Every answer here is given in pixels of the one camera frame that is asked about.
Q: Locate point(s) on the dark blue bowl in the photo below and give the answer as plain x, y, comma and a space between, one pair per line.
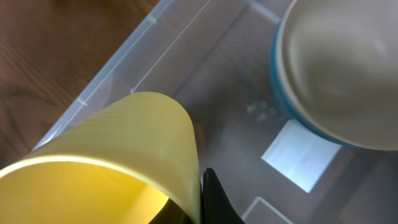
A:
283, 99

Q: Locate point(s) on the cream large bowl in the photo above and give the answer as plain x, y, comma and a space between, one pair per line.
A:
337, 63

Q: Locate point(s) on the clear plastic storage container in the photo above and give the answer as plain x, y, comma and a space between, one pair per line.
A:
212, 57

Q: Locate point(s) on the yellow cup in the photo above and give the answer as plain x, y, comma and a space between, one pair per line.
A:
121, 165

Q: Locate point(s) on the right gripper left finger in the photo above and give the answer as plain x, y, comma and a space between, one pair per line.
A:
171, 213

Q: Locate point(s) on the white label sticker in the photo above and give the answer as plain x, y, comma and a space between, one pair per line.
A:
300, 155

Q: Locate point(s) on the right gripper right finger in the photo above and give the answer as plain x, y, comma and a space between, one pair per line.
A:
216, 207

